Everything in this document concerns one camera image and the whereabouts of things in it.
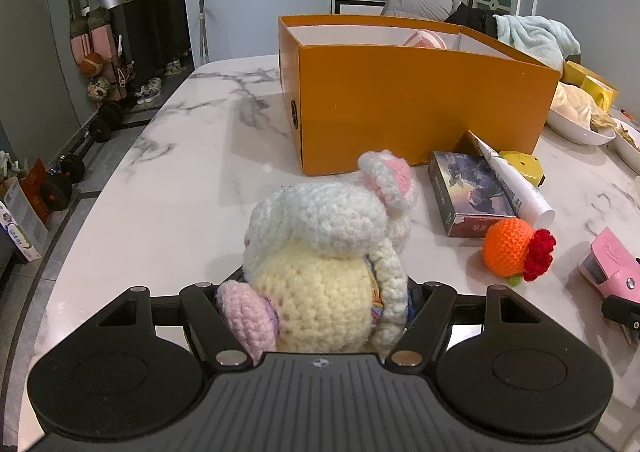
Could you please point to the red pen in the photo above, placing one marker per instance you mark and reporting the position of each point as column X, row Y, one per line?
column 629, row 113

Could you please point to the black white plush toy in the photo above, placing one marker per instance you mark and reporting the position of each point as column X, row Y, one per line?
column 425, row 40

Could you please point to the light blue fleece blanket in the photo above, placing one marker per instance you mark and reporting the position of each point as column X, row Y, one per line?
column 540, row 41

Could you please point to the blue white carton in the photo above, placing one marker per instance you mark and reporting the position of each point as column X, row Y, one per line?
column 20, row 227

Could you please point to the black garment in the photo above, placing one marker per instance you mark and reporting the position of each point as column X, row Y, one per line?
column 475, row 19

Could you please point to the black dumbbell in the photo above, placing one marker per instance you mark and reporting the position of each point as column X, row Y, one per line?
column 57, row 192
column 105, row 124

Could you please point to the crocheted orange with red flower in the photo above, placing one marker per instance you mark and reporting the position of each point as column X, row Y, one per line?
column 505, row 247

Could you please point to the black shoe cabinet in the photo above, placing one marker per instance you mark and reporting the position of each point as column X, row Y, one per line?
column 150, row 31

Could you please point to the pink bag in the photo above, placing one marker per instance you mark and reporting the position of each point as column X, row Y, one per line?
column 87, row 41

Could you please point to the yellow plastic case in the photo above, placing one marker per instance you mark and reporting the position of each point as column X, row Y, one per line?
column 525, row 164

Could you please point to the dark printed card box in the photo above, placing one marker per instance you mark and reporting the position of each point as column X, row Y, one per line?
column 465, row 187

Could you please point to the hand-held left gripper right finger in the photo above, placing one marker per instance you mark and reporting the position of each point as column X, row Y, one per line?
column 425, row 317

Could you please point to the pale steamed bun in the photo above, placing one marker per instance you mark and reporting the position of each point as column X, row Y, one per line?
column 575, row 104

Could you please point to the white squeeze tube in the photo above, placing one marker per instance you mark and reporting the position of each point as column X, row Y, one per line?
column 525, row 202

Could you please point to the crocheted white pink bunny doll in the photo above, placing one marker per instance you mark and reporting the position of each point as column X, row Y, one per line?
column 320, row 292

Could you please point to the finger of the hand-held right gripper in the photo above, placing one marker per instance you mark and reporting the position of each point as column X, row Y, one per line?
column 622, row 312

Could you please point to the yellow mug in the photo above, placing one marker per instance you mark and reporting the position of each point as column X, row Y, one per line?
column 597, row 86

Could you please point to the white plate with snacks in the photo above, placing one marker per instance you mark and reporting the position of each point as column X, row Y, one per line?
column 629, row 146

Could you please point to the white cabinet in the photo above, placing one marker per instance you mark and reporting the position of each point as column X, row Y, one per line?
column 357, row 4

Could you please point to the patterned ball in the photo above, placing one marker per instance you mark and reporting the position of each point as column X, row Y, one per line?
column 98, row 90

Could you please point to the orange cardboard box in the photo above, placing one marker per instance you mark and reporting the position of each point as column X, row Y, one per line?
column 400, row 101

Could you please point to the white bowl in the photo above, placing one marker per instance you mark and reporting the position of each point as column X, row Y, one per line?
column 575, row 131

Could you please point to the red box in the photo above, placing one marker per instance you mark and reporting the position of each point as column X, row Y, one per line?
column 35, row 187

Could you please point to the pink leather wallet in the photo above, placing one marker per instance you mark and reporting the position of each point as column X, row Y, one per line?
column 610, row 252

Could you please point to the light sneaker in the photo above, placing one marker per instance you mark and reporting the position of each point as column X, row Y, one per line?
column 173, row 67

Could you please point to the basketball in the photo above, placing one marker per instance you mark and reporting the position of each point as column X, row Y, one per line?
column 91, row 64

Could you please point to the white sneaker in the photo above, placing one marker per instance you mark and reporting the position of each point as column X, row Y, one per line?
column 155, row 85
column 143, row 95

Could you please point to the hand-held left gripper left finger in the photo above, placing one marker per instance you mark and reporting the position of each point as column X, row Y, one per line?
column 210, row 317

